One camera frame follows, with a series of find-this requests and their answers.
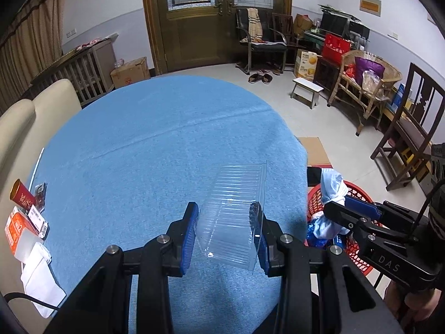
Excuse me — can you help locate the white step stool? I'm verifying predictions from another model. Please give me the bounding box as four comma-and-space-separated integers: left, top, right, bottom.
290, 77, 324, 109

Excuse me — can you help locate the wooden slatted crib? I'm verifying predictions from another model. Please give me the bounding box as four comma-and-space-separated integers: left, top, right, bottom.
31, 33, 119, 107

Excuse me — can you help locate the clear plastic tray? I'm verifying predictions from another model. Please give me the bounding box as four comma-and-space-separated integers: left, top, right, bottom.
195, 160, 268, 272

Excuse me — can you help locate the flat cardboard sheet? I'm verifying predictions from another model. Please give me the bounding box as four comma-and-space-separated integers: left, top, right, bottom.
298, 137, 332, 168

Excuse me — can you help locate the beige curtain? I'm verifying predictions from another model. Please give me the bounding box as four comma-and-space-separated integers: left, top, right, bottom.
0, 0, 66, 94

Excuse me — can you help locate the red patterned cloth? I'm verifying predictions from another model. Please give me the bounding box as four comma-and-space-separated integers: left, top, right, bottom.
75, 38, 105, 51

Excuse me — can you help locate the orange wall sign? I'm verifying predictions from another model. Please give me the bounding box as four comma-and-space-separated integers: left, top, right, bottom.
360, 0, 383, 17

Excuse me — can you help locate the red gift bag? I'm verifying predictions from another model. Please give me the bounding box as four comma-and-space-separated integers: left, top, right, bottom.
320, 33, 352, 65

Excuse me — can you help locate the wicker chair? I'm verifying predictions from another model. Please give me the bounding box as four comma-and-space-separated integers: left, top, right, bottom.
327, 50, 403, 136

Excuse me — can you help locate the dark snack packet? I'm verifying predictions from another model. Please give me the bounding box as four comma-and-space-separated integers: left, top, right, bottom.
35, 183, 47, 213

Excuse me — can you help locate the person's right hand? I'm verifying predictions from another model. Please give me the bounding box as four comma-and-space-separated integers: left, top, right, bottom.
384, 278, 444, 328

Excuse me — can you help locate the red plastic basket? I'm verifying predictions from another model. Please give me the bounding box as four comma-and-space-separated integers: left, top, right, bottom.
305, 180, 383, 284

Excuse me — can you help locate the wooden double door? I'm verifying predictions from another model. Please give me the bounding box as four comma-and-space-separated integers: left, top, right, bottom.
140, 0, 293, 75

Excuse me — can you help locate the red paper cup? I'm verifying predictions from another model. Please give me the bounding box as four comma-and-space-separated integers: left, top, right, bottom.
10, 179, 37, 214

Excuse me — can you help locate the large brown wooden chair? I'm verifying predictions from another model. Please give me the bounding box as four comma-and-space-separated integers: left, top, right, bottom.
370, 63, 445, 192

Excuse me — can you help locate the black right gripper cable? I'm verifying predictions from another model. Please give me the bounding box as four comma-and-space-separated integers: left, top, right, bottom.
414, 179, 445, 228

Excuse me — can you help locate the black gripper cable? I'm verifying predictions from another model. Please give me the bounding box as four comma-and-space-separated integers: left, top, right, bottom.
3, 291, 60, 312
414, 179, 445, 228

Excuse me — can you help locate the dark wooden chair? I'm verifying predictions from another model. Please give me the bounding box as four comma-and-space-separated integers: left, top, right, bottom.
271, 12, 296, 44

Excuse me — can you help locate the beige leather sofa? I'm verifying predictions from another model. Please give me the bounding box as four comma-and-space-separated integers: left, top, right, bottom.
0, 78, 82, 334

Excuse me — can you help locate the small white pink box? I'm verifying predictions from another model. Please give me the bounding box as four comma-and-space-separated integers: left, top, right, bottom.
28, 205, 50, 239

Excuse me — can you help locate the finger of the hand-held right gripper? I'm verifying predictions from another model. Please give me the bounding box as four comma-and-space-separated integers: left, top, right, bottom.
307, 167, 383, 220
323, 201, 419, 249

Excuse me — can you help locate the black metal armchair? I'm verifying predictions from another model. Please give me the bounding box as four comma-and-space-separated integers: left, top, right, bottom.
236, 8, 289, 75

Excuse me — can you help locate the purple bag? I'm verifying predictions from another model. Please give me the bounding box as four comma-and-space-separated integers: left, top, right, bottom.
355, 57, 386, 86

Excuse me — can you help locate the yellow white carton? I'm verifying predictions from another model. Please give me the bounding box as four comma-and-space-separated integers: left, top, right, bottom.
294, 49, 318, 80

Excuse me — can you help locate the small open cardboard box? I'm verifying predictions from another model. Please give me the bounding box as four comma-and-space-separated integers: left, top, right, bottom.
294, 14, 313, 35

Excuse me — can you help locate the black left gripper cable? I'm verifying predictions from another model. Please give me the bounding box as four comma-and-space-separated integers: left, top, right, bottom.
3, 291, 60, 312

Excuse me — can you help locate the orange white tissue box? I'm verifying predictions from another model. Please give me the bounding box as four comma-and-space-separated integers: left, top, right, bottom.
4, 206, 44, 263

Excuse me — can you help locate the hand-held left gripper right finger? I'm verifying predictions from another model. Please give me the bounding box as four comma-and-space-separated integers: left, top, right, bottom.
248, 202, 409, 334

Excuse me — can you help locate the striped towel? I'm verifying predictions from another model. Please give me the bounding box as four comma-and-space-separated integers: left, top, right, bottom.
247, 8, 263, 40

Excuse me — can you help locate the pale blue cloth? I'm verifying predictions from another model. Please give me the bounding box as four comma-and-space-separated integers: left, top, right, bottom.
313, 168, 350, 238

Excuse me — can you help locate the brown cardboard box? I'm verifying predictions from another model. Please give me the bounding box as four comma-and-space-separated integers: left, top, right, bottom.
110, 57, 151, 89

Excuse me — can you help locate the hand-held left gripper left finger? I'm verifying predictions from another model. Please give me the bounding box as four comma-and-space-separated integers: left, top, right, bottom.
45, 202, 200, 334

